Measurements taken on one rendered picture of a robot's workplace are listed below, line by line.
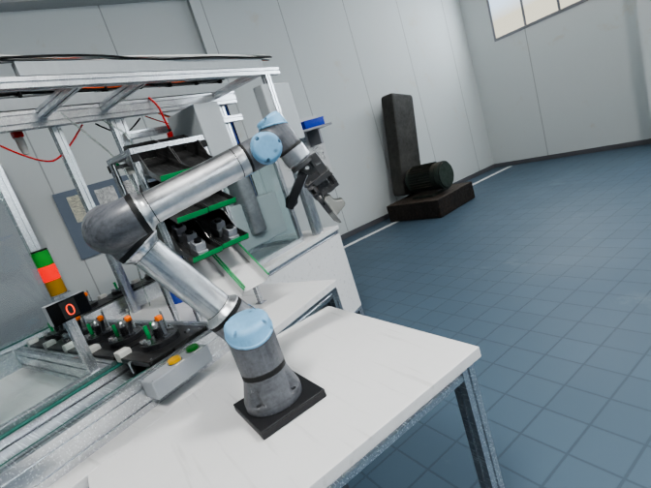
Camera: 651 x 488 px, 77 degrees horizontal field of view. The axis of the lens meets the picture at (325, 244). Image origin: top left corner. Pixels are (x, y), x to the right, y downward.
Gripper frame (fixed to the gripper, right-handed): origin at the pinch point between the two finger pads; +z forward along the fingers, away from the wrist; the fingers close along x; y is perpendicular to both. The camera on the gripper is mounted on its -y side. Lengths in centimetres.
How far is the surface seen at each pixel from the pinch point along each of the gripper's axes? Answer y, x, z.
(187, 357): -64, -2, 6
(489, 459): -5, -33, 71
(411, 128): 165, 576, 90
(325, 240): -25, 177, 50
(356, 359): -18.5, -17.2, 32.0
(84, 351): -97, 12, -13
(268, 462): -40, -47, 22
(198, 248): -50, 34, -16
